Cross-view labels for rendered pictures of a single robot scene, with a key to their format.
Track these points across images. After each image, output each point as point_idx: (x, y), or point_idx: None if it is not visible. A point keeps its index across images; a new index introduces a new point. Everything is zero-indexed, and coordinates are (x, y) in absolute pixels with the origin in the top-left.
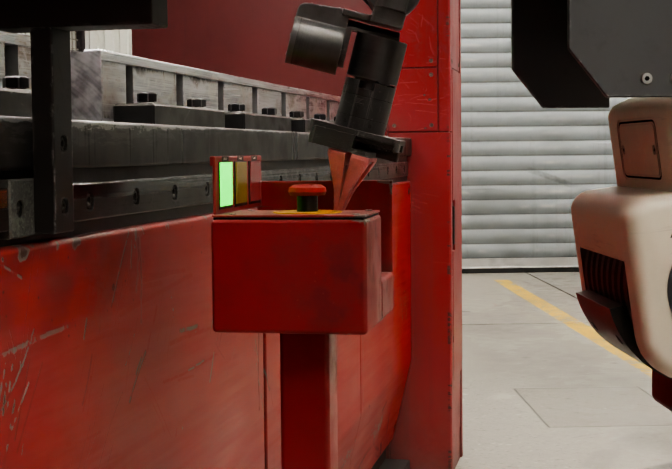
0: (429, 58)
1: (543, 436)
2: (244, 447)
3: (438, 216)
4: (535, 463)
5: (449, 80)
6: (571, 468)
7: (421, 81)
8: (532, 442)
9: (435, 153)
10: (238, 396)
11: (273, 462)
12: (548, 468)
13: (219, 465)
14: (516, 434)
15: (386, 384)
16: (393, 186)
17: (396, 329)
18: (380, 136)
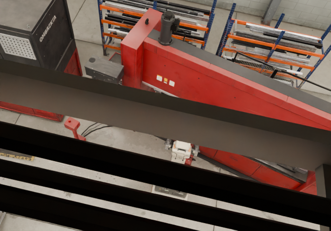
0: (312, 180)
1: (307, 227)
2: (210, 150)
3: (299, 189)
4: (289, 218)
5: (309, 184)
6: (286, 222)
7: (310, 180)
8: (303, 224)
9: (304, 186)
10: (209, 148)
11: (216, 155)
12: (286, 219)
13: (204, 148)
14: (309, 223)
15: (268, 182)
16: (285, 176)
17: (279, 184)
18: (194, 144)
